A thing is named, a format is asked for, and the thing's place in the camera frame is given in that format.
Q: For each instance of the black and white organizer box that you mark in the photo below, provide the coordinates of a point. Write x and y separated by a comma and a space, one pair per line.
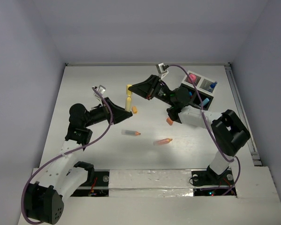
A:
202, 84

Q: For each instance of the clear blue cap bottle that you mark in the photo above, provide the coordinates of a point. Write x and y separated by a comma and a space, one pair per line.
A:
212, 86

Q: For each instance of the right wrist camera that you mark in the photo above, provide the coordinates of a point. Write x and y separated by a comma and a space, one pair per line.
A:
162, 70

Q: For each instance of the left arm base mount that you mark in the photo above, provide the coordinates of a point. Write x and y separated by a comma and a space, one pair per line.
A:
98, 188

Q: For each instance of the dark orange marker cap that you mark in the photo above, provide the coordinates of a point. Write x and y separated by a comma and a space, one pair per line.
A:
169, 121

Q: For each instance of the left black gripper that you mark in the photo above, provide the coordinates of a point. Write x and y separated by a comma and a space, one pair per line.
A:
108, 110

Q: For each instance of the light blue marker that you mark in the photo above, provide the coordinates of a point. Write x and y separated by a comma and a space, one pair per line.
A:
205, 102

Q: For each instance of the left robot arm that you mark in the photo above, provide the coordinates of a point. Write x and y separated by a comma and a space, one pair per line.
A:
47, 190

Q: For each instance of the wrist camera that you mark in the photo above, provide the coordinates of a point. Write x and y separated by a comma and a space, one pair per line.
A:
99, 89
162, 70

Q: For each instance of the yellow marker cap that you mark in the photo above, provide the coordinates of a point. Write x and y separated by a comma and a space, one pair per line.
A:
128, 92

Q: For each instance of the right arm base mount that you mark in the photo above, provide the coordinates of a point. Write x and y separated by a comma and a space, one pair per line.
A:
206, 185

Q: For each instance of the orange tip clear marker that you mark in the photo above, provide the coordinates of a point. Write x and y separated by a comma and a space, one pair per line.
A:
130, 133

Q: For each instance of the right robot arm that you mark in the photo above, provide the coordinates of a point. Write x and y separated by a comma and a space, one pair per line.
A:
226, 129

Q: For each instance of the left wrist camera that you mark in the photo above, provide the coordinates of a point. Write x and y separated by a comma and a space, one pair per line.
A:
99, 89

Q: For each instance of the red orange marker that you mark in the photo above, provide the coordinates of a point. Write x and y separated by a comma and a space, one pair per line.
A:
162, 142

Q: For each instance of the yellow marker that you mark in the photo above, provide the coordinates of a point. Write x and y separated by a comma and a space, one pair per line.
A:
128, 104

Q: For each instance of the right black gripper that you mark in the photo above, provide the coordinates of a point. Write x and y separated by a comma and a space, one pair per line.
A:
148, 88

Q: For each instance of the pink cap marker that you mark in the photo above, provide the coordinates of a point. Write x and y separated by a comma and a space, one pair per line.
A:
192, 78

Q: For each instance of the aluminium rail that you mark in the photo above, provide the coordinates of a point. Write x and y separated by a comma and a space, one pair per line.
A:
240, 108

